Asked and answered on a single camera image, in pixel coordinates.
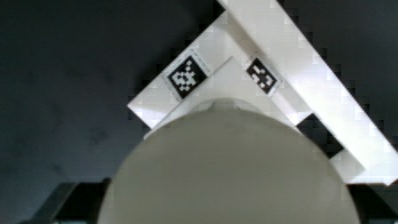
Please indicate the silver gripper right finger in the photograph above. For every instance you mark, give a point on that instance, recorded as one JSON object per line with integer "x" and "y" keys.
{"x": 374, "y": 210}

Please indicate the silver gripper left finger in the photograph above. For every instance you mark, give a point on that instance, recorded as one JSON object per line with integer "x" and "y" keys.
{"x": 73, "y": 204}

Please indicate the white lamp bulb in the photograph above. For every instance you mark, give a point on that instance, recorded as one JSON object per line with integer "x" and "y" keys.
{"x": 226, "y": 169}

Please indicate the white lamp base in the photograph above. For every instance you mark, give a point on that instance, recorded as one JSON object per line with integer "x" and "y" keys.
{"x": 219, "y": 72}

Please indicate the white U-shaped fence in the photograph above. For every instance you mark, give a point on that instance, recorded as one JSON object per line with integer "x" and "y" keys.
{"x": 279, "y": 40}

